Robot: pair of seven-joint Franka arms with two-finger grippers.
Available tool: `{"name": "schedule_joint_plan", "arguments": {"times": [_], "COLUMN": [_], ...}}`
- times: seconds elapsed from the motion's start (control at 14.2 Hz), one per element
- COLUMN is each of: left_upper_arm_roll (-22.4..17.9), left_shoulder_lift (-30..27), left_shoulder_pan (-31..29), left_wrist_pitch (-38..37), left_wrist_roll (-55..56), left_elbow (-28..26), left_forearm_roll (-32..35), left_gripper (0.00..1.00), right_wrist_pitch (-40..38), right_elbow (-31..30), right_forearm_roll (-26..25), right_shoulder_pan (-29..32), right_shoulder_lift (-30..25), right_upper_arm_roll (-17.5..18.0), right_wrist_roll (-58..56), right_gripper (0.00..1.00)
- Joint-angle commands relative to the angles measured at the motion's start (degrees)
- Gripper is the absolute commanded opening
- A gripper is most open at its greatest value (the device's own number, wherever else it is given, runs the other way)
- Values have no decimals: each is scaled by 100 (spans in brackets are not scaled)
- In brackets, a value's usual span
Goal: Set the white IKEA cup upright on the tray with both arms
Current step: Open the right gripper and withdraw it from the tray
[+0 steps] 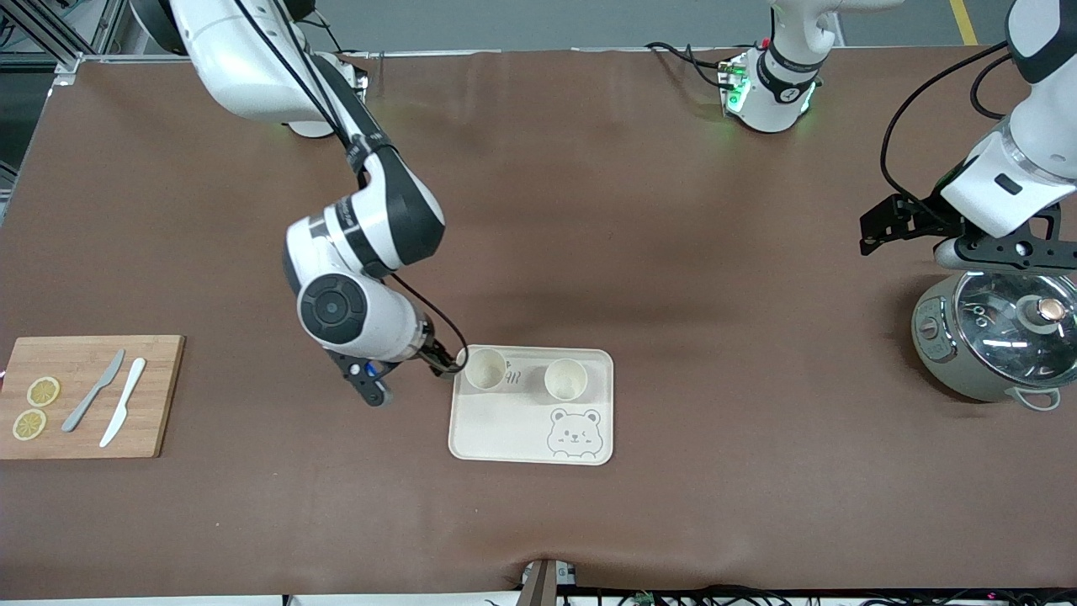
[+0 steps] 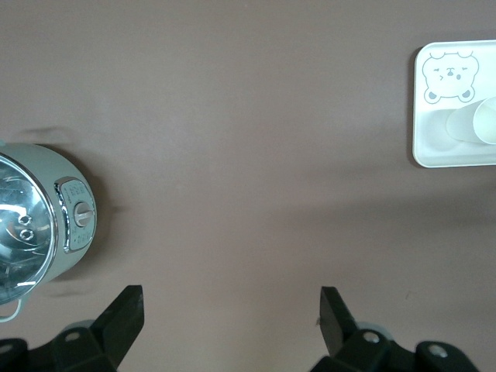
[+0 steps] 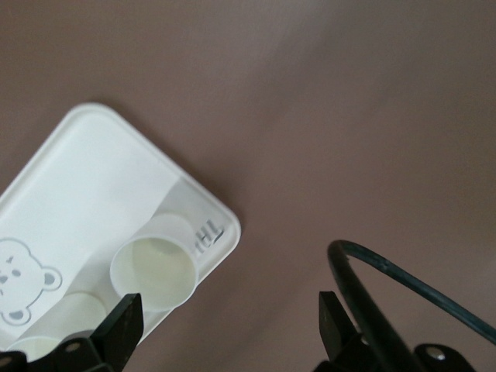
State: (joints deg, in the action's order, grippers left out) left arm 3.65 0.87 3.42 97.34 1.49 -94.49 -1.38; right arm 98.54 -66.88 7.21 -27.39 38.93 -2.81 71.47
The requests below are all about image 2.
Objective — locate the grey-green electric cooking pot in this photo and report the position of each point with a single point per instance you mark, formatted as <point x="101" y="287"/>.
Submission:
<point x="73" y="182"/>

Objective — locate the white plastic cup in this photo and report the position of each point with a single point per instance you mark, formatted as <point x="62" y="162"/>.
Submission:
<point x="472" y="122"/>

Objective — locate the glass pot lid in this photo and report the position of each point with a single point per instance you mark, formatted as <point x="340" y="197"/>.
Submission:
<point x="23" y="217"/>

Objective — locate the cream tray with bear print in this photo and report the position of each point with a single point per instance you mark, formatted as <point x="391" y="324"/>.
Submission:
<point x="430" y="151"/>

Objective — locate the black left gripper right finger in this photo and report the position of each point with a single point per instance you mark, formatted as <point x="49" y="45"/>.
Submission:
<point x="345" y="341"/>

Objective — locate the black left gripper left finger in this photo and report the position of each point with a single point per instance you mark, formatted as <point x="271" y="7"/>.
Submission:
<point x="116" y="333"/>

